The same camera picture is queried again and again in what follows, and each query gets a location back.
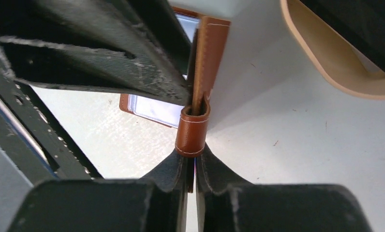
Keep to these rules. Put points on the black card in tray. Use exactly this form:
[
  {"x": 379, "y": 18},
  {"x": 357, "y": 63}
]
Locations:
[{"x": 359, "y": 22}]

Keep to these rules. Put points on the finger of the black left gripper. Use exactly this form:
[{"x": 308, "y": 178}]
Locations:
[{"x": 118, "y": 46}]

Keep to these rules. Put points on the brown leather card holder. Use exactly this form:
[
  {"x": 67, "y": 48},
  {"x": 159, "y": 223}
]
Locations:
[{"x": 209, "y": 36}]

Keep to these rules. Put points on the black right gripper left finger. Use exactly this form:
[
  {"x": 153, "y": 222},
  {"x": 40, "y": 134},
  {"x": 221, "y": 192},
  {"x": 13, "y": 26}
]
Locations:
[{"x": 155, "y": 202}]

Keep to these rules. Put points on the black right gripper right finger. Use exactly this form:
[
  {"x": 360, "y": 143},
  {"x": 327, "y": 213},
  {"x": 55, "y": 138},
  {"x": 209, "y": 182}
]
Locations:
[{"x": 226, "y": 202}]

